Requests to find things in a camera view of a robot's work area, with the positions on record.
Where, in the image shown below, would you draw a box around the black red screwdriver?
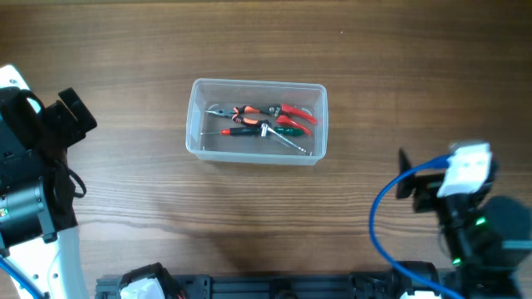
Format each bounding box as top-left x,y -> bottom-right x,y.
201,127 -> 261,136

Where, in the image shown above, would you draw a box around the red handled snips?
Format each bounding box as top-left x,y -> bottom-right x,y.
258,104 -> 317,135

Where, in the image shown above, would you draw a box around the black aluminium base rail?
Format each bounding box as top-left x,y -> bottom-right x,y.
94,272 -> 400,299

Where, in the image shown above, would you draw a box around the orange black needle-nose pliers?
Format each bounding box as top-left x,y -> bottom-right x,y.
205,105 -> 269,127

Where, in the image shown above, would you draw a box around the green handled screwdriver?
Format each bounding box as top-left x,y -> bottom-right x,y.
273,127 -> 305,138

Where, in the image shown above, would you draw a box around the silver combination wrench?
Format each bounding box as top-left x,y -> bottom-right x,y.
260,123 -> 307,154

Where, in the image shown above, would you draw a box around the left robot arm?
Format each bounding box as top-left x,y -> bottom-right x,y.
1,65 -> 97,298

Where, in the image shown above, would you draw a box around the left blue cable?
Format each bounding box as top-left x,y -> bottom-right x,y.
0,257 -> 45,299

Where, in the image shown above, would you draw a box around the clear plastic container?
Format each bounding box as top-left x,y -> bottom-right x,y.
185,78 -> 328,165

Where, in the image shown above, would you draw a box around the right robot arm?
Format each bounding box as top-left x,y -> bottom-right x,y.
389,143 -> 531,298

